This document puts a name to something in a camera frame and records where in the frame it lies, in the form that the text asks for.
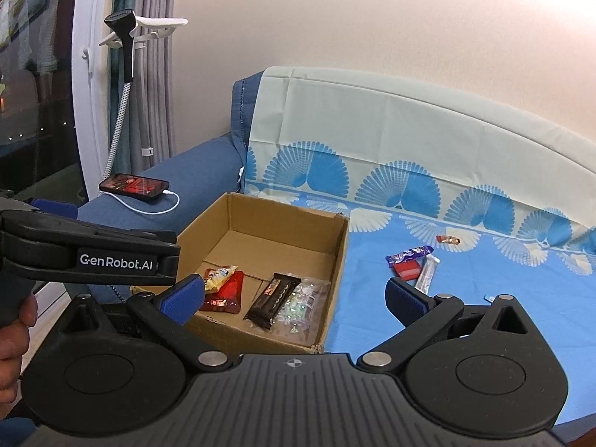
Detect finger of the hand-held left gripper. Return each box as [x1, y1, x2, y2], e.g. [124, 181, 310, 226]
[156, 232, 182, 286]
[29, 199, 78, 219]

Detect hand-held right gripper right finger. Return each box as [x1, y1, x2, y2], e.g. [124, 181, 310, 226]
[356, 277, 529, 373]

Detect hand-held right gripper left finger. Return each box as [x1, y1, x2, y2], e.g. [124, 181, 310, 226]
[58, 274, 234, 373]

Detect long red snack packet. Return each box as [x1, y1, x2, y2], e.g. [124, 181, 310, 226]
[393, 261, 422, 282]

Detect silver white snack bar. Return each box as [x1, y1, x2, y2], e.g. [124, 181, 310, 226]
[414, 256, 441, 295]

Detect yellow snack packet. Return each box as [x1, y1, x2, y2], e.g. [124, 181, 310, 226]
[204, 265, 239, 293]

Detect dark red snack pouch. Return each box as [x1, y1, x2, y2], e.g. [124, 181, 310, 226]
[199, 270, 245, 314]

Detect purple snack bar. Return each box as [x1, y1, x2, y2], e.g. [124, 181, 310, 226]
[386, 245, 435, 266]

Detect dark brown chocolate bar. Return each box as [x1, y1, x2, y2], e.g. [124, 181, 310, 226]
[243, 272, 301, 331]

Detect clear bag of candies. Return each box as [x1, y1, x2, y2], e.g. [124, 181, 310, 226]
[272, 277, 332, 342]

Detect brown cardboard box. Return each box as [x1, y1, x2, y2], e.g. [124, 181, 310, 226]
[131, 192, 351, 355]

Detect person's left hand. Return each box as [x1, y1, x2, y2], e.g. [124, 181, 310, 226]
[0, 294, 39, 405]

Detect blue fan-print sheet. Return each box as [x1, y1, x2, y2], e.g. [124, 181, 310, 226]
[244, 66, 596, 429]

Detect black smartphone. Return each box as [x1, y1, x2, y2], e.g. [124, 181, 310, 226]
[99, 173, 171, 202]

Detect blue sofa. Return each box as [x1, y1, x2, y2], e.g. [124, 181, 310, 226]
[77, 72, 267, 308]

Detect black garment steamer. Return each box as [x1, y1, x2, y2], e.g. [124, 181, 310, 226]
[105, 8, 138, 82]

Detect grey curtain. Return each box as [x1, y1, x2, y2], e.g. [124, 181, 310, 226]
[130, 0, 177, 173]

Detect white steamer hanger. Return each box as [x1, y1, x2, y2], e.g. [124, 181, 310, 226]
[98, 16, 189, 50]

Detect white charging cable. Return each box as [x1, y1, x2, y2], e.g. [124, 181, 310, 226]
[100, 189, 181, 216]

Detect braided steamer hose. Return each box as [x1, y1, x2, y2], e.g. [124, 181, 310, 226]
[105, 81, 132, 188]

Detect white window frame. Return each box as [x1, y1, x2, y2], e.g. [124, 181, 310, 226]
[72, 0, 118, 202]

